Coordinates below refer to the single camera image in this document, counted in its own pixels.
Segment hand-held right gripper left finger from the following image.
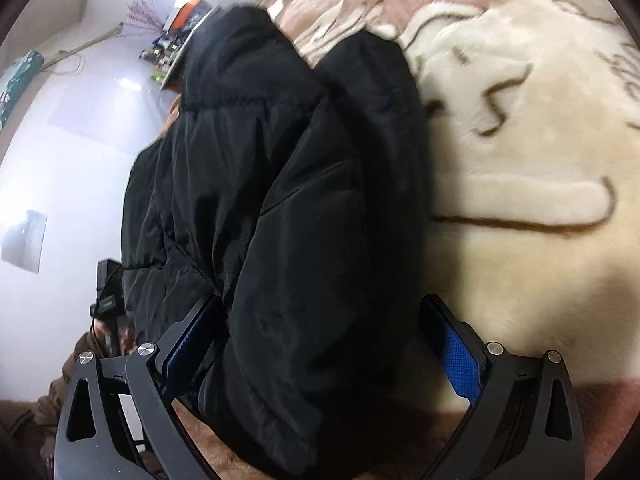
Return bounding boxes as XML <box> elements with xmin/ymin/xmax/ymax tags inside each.
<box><xmin>52</xmin><ymin>294</ymin><xmax>224</xmax><ymax>480</ymax></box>

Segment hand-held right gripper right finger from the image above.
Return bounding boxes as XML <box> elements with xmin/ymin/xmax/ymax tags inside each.
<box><xmin>419</xmin><ymin>294</ymin><xmax>586</xmax><ymax>480</ymax></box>

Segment black puffer jacket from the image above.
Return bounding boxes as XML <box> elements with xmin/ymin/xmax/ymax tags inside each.
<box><xmin>120</xmin><ymin>5</ymin><xmax>434</xmax><ymax>480</ymax></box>

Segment person's left hand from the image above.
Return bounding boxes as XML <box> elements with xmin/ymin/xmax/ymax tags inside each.
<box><xmin>94</xmin><ymin>319</ymin><xmax>137</xmax><ymax>357</ymax></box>

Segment teal patterned roll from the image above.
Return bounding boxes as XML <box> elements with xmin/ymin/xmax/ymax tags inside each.
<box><xmin>0</xmin><ymin>50</ymin><xmax>47</xmax><ymax>129</ymax></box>

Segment brown cream printed blanket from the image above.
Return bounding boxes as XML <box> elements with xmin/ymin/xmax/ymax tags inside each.
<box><xmin>162</xmin><ymin>0</ymin><xmax>640</xmax><ymax>480</ymax></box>

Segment purple flower branches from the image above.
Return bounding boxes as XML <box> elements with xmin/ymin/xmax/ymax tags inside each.
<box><xmin>124</xmin><ymin>0</ymin><xmax>164</xmax><ymax>37</ymax></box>

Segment cluttered side table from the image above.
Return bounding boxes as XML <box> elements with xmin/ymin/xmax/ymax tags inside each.
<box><xmin>160</xmin><ymin>5</ymin><xmax>222</xmax><ymax>92</ymax></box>

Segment orange lid container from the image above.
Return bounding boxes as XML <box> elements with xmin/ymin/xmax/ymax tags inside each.
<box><xmin>169</xmin><ymin>1</ymin><xmax>212</xmax><ymax>32</ymax></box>

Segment white wall panel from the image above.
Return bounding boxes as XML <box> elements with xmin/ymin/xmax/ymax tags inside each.
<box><xmin>0</xmin><ymin>209</ymin><xmax>49</xmax><ymax>276</ymax></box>

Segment wall pipe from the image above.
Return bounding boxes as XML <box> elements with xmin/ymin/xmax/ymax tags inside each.
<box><xmin>42</xmin><ymin>22</ymin><xmax>126</xmax><ymax>72</ymax></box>

